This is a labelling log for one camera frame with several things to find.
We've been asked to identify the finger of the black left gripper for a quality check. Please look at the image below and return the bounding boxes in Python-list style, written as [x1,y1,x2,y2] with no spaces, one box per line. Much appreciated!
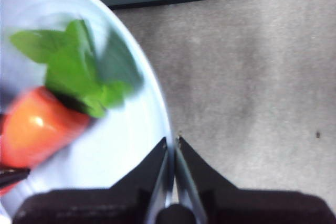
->
[0,167,30,189]

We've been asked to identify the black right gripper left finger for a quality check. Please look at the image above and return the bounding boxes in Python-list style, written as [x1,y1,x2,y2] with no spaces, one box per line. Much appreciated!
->
[12,136,174,224]

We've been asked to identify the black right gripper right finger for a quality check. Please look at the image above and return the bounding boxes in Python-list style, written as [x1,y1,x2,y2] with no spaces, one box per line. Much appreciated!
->
[174,136,336,224]

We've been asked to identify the orange carrot with green leaves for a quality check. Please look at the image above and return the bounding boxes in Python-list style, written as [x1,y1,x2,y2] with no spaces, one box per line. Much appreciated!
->
[0,19,144,192]

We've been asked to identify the blue round plate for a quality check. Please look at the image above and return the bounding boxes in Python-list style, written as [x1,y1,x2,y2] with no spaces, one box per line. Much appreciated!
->
[0,0,175,221]

